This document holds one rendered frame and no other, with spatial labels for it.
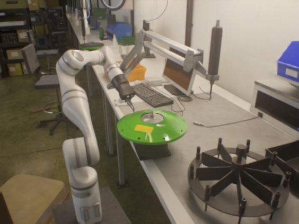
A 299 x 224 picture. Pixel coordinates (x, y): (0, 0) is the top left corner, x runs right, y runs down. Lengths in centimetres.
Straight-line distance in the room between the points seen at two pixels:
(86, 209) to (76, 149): 23
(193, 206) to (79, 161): 43
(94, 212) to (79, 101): 38
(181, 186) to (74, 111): 49
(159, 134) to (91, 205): 36
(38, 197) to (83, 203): 63
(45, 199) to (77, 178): 66
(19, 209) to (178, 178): 83
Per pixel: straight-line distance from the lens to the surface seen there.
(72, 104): 85
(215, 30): 88
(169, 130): 100
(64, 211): 102
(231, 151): 107
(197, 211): 89
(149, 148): 107
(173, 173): 103
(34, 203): 144
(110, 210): 98
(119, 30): 434
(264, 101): 169
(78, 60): 101
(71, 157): 74
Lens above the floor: 157
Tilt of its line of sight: 25 degrees down
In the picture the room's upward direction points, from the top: straight up
